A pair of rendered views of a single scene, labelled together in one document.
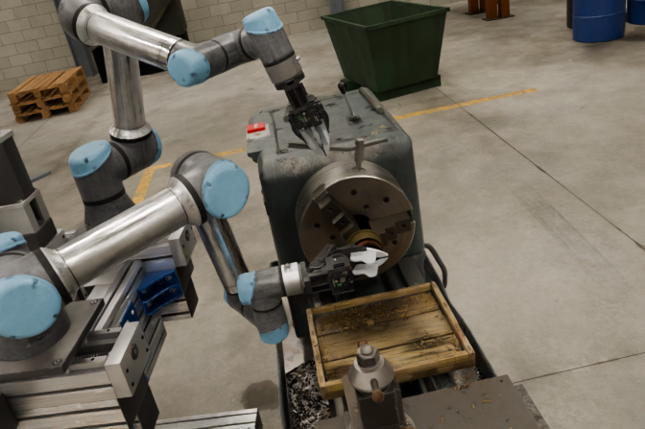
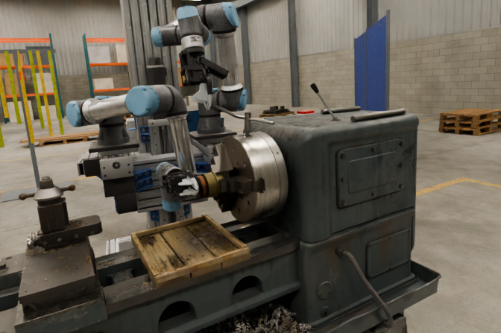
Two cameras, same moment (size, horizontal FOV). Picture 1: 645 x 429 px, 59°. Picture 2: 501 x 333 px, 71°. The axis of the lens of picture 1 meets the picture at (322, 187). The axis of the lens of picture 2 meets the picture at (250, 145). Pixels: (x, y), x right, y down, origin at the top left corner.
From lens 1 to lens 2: 1.54 m
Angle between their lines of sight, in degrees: 63
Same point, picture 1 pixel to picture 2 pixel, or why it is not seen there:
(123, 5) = (214, 14)
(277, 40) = (181, 24)
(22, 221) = not seen: hidden behind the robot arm
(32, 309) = (72, 115)
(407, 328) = (194, 252)
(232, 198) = (138, 105)
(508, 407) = (59, 278)
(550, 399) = not seen: outside the picture
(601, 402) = not seen: outside the picture
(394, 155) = (294, 144)
